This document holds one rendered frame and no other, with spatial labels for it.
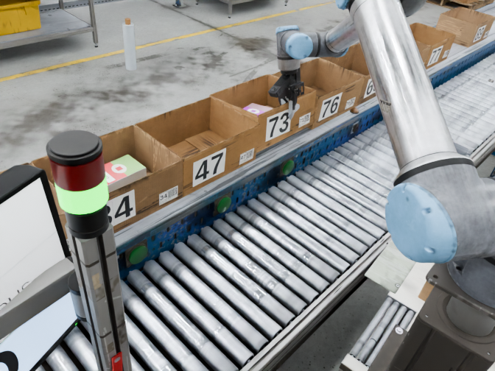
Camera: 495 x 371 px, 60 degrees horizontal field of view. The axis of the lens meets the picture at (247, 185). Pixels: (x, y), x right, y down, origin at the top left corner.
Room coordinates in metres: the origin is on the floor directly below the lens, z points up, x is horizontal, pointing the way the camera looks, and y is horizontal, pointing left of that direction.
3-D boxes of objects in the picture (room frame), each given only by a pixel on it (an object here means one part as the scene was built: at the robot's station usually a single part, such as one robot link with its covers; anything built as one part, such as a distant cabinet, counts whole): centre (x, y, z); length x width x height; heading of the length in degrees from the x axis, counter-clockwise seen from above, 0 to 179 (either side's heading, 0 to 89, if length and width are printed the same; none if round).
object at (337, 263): (1.23, -0.21, 0.72); 0.52 x 0.05 x 0.05; 50
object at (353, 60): (2.33, -0.53, 0.96); 0.39 x 0.29 x 0.17; 140
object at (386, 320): (0.82, -0.47, 0.74); 0.28 x 0.02 x 0.02; 146
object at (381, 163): (1.78, -0.67, 0.72); 0.52 x 0.05 x 0.05; 50
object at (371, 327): (0.83, -0.45, 0.74); 0.28 x 0.02 x 0.02; 146
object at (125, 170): (1.21, 0.47, 0.92); 0.16 x 0.11 x 0.07; 142
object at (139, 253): (0.95, 0.33, 0.81); 0.07 x 0.01 x 0.07; 140
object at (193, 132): (1.43, 0.21, 0.96); 0.39 x 0.29 x 0.17; 140
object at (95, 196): (0.34, 0.17, 1.62); 0.05 x 0.05 x 0.06
